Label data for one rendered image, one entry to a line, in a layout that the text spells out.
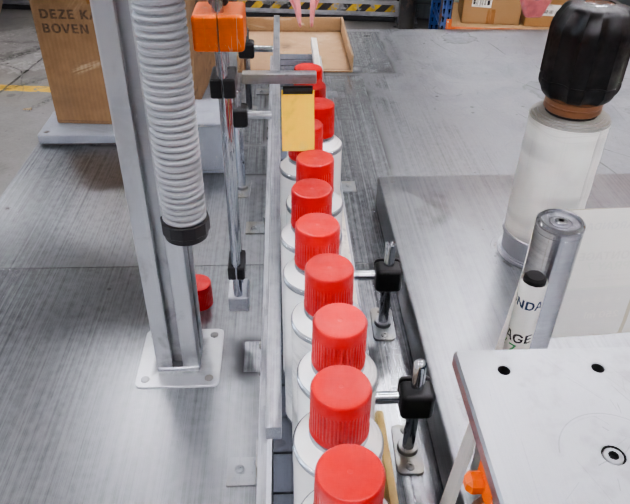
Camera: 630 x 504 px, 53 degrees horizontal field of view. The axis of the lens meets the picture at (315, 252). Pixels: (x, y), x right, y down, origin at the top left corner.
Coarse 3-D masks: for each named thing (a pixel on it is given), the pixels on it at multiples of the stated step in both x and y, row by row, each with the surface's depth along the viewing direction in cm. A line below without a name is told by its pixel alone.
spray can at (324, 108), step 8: (320, 104) 64; (328, 104) 64; (320, 112) 63; (328, 112) 63; (320, 120) 64; (328, 120) 64; (328, 128) 64; (328, 136) 65; (336, 136) 67; (328, 144) 65; (336, 144) 66; (336, 152) 65; (336, 160) 66; (336, 168) 67; (336, 176) 67; (336, 184) 68; (336, 192) 69
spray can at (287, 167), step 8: (320, 128) 59; (320, 136) 60; (320, 144) 60; (288, 152) 62; (296, 152) 60; (288, 160) 62; (280, 168) 62; (288, 168) 61; (280, 176) 63; (288, 176) 61; (280, 184) 63; (288, 184) 62; (280, 192) 64; (288, 192) 62; (280, 200) 65
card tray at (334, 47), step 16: (256, 32) 165; (272, 32) 166; (288, 32) 166; (304, 32) 166; (320, 32) 166; (336, 32) 166; (288, 48) 155; (304, 48) 156; (320, 48) 156; (336, 48) 156; (240, 64) 146; (256, 64) 146; (336, 64) 147; (352, 64) 142
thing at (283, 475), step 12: (288, 60) 135; (300, 60) 135; (312, 60) 135; (288, 84) 124; (288, 432) 56; (276, 444) 55; (288, 444) 55; (276, 456) 54; (288, 456) 54; (276, 468) 53; (288, 468) 53; (276, 480) 52; (288, 480) 52; (276, 492) 51; (288, 492) 51
